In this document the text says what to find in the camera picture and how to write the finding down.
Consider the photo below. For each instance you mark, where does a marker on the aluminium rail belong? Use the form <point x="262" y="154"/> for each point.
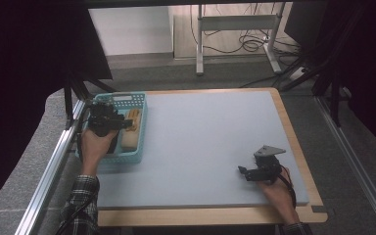
<point x="45" y="176"/>
<point x="355" y="163"/>

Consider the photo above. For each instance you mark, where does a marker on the person's left hand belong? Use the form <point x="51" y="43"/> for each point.
<point x="94" y="148"/>

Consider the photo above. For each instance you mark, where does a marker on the person's right hand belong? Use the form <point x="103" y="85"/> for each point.
<point x="280" y="196"/>

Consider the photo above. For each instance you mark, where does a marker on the black stand legs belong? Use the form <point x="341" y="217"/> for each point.
<point x="68" y="101"/>
<point x="335" y="98"/>

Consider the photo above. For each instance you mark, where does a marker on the white metal desk frame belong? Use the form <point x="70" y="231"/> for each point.
<point x="238" y="23"/>

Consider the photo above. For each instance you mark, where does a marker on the beige knit glove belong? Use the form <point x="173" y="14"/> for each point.
<point x="130" y="140"/>

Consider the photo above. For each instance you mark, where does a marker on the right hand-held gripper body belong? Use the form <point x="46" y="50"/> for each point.
<point x="269" y="168"/>

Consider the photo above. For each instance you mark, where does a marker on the dark grey tape strip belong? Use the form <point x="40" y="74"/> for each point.
<point x="319" y="209"/>

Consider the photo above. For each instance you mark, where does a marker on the teal plastic mesh basket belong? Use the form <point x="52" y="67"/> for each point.
<point x="127" y="159"/>

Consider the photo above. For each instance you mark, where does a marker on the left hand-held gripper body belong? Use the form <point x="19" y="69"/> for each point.
<point x="103" y="120"/>

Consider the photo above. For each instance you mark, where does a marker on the white power strip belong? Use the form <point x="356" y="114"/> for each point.
<point x="297" y="73"/>

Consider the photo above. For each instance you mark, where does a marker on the dark curtain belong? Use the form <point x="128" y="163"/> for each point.
<point x="372" y="65"/>
<point x="23" y="65"/>

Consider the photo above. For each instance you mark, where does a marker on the white panel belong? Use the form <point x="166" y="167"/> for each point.
<point x="130" y="31"/>

